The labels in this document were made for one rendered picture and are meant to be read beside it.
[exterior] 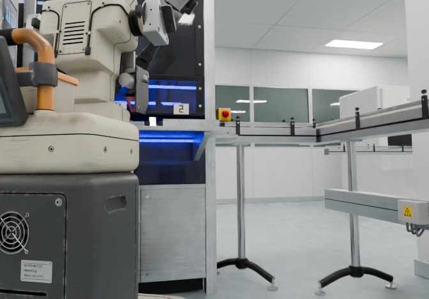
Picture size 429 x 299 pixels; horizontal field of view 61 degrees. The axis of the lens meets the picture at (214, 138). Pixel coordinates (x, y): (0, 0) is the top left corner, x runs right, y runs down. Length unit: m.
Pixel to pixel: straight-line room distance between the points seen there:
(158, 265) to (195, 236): 0.25
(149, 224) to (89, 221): 1.30
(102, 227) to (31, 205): 0.14
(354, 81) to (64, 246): 7.65
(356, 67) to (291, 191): 2.93
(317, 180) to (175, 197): 5.66
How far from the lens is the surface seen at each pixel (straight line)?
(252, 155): 6.99
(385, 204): 1.96
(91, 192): 0.76
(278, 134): 2.32
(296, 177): 7.31
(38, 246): 0.82
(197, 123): 1.69
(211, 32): 2.22
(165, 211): 2.05
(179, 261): 2.11
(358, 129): 2.07
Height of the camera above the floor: 0.70
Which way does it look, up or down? 4 degrees up
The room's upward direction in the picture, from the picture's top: 1 degrees counter-clockwise
